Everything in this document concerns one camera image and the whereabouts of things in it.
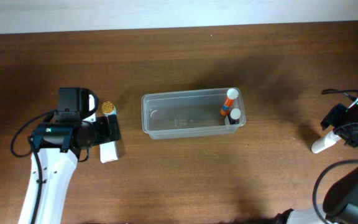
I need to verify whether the small gold-lid jar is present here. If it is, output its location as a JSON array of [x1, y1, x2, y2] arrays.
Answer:
[[101, 101, 117, 116]]

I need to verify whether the clear plastic container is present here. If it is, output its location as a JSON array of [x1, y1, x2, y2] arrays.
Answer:
[[141, 88, 246, 139]]

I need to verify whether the white green medicine box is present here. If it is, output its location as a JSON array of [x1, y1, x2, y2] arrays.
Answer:
[[99, 141, 118, 163]]

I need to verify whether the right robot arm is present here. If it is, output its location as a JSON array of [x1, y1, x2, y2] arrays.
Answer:
[[272, 89, 358, 224]]

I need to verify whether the orange tube white cap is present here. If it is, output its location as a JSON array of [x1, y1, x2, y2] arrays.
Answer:
[[220, 88, 239, 116]]

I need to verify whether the black bottle white cap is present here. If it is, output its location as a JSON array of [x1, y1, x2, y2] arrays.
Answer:
[[227, 108, 242, 124]]

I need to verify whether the white spray bottle clear cap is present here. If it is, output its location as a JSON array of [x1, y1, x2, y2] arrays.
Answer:
[[311, 131, 341, 154]]

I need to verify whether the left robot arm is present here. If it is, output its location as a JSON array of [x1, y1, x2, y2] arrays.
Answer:
[[19, 88, 121, 223]]

